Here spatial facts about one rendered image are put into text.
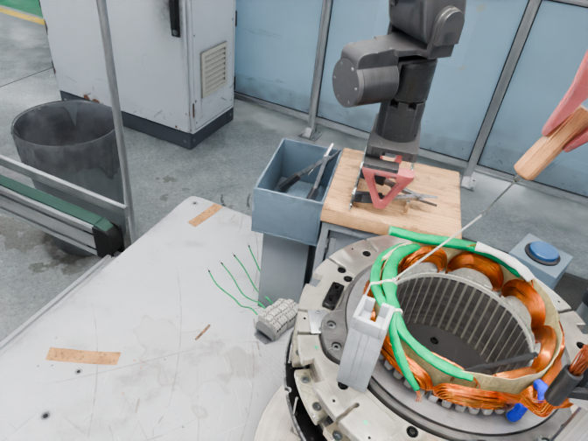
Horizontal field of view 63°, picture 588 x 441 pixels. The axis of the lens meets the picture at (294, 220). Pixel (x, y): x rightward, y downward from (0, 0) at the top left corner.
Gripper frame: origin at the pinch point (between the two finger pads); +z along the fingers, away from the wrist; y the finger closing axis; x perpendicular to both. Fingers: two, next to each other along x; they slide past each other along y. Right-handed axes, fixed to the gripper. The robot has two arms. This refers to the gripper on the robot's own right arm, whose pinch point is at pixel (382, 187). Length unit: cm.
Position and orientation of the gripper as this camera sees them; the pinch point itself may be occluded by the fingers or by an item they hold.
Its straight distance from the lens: 72.1
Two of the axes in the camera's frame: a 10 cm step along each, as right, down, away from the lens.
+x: 9.7, 2.1, -1.4
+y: -2.4, 5.8, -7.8
